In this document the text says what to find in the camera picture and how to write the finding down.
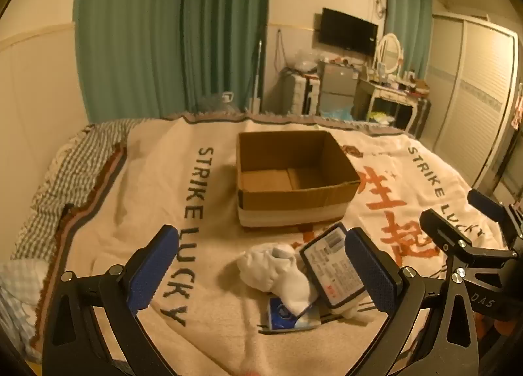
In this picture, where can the white dressing table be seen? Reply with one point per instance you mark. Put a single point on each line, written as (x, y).
(388, 94)

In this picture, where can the blue tissue packet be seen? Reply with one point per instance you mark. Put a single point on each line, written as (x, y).
(282, 315)

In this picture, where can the checkered bedsheet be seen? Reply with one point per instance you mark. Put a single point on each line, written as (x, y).
(69, 172)

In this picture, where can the plastic drawer unit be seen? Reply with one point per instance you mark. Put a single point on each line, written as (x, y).
(296, 92)

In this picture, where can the white mop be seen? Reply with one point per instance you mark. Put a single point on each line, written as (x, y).
(255, 86)

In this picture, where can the blue plastic bag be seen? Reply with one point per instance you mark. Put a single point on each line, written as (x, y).
(338, 114)

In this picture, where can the white sliding wardrobe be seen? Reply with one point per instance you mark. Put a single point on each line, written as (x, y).
(470, 90)

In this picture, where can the grey mini fridge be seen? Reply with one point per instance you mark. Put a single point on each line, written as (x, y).
(337, 84)

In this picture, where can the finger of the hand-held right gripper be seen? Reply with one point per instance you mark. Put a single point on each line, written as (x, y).
(439, 227)
(486, 203)

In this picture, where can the brown cardboard box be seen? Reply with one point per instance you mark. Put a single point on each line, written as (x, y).
(286, 201)

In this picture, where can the wide green curtain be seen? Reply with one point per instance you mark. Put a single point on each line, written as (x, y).
(163, 33)

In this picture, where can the narrow green curtain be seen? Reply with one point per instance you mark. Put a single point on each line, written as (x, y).
(408, 25)

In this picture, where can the black packet with white label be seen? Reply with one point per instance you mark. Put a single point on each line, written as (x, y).
(331, 265)

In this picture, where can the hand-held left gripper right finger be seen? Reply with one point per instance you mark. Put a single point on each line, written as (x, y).
(372, 276)

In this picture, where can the cream printed blanket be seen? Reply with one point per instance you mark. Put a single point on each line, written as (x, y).
(143, 180)

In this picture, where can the light checkered quilt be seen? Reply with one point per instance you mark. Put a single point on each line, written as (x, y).
(18, 298)

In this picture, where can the clear plastic bag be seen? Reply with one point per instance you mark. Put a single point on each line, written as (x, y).
(302, 60)

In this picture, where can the oval white mirror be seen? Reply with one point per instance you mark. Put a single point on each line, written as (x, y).
(389, 53)

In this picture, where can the black wall television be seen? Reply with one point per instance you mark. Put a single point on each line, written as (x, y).
(347, 32)

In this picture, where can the white sock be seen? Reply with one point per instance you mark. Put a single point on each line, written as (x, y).
(269, 274)
(356, 311)

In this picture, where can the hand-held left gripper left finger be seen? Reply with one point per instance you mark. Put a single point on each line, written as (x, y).
(153, 272)

